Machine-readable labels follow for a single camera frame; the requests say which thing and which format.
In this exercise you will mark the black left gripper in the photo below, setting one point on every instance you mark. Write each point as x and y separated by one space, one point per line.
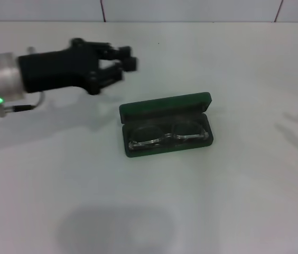
54 68

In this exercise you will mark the green glasses case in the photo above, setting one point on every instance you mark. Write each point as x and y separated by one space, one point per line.
165 103

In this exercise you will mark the clear plastic glasses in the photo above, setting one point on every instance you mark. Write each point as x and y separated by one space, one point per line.
165 139

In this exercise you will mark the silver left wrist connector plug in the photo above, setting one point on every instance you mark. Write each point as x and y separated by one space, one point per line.
30 50

